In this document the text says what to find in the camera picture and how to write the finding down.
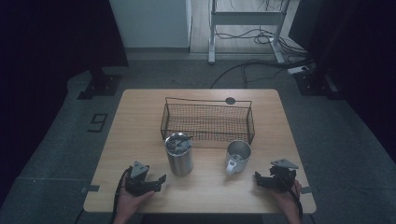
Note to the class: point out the black round table grommet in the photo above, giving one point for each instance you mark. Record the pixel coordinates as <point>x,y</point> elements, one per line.
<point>230,100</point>

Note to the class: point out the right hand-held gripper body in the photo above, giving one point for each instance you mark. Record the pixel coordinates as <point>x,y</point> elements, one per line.
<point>281,179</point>

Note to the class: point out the person's left hand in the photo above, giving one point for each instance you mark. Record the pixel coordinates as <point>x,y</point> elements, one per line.
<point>132,202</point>

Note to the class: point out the dark curtain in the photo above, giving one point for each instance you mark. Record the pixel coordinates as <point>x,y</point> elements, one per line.
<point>358,62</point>
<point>46,46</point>

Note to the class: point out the white desk frame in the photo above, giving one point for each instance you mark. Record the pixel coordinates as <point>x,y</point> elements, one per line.
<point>246,18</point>

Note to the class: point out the person's right hand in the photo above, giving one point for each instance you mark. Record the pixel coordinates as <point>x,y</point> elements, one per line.
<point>286,199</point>

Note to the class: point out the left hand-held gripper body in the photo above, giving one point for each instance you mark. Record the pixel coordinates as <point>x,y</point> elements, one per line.
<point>138,183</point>

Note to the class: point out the steel tumbler with lid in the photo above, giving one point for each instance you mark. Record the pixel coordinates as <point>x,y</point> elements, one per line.
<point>179,155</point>

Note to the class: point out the white cabinet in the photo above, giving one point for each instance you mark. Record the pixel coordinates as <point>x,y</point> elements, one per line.
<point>152,23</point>

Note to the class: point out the white power strip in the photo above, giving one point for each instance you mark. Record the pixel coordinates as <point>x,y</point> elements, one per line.
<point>297,70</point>

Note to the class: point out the black stand base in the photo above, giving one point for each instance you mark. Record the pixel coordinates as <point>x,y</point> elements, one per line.
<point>101,85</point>
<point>314,84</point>

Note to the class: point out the grey tape strip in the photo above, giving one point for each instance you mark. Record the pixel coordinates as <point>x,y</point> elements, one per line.
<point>305,189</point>
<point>90,188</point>

